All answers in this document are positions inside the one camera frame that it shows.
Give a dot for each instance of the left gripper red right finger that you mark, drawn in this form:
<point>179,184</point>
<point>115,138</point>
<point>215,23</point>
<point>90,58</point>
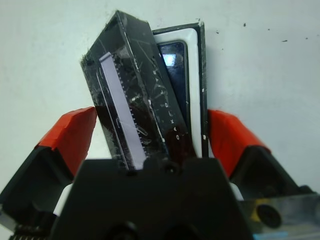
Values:
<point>232,140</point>

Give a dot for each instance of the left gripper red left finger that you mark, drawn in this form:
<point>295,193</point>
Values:
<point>67,135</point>

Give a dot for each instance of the black box lid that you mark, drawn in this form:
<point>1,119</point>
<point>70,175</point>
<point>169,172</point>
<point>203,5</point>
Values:
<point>120,82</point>

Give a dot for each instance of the black box with white insert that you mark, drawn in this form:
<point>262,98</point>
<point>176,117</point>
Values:
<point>195,87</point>

